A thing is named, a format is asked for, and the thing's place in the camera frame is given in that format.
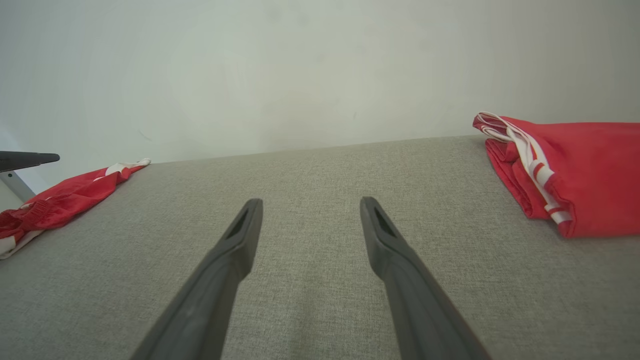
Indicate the red shorts with white stripe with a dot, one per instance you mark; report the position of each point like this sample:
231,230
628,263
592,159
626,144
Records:
65,200

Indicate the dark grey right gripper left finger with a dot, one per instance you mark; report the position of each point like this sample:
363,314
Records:
210,295

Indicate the grey fabric sofa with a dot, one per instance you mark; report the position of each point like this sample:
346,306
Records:
310,175

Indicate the grey metal desk frame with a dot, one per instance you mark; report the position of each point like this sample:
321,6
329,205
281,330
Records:
17,187

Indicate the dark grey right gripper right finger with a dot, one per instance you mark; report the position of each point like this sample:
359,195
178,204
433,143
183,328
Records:
420,310

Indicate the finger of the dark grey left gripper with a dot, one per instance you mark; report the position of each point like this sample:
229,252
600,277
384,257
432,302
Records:
25,160

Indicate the red and white basketball jersey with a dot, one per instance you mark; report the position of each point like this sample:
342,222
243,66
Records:
595,170

